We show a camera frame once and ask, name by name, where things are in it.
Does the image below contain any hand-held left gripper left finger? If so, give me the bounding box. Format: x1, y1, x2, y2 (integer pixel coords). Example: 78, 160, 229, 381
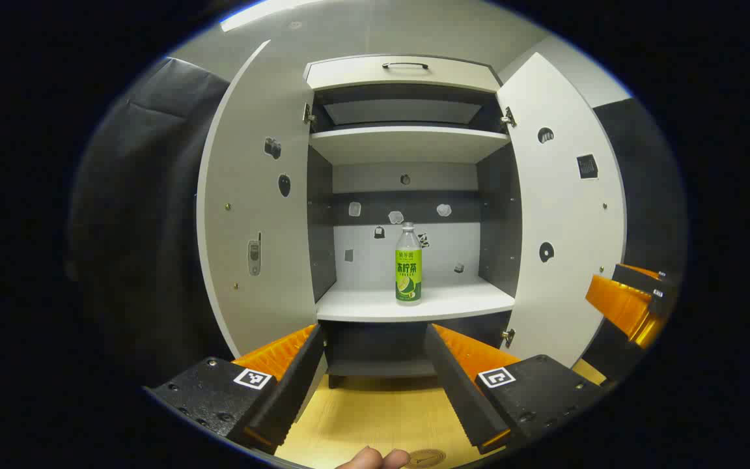
146, 323, 326, 455

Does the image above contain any green label bottle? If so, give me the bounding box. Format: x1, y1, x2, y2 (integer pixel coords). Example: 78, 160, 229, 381
395, 221, 423, 306

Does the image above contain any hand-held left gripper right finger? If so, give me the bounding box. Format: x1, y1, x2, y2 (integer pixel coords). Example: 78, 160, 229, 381
423, 323, 607, 455

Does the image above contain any round brown coaster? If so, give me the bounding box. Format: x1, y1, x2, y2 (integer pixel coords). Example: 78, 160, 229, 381
407, 449, 447, 469

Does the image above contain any white cabinet door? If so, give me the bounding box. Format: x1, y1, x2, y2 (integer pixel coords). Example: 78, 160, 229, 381
496, 52, 628, 369
195, 39, 318, 360

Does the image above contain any white cabinet shelf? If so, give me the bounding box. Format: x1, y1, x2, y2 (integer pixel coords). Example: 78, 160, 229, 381
309, 126, 512, 165
316, 274, 516, 324

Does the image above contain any ceiling light panel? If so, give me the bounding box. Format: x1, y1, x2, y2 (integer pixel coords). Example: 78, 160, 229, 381
219, 0, 325, 33

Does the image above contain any white cabinet drawer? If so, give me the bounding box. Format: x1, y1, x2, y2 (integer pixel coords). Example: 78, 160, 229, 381
303, 54, 503, 94

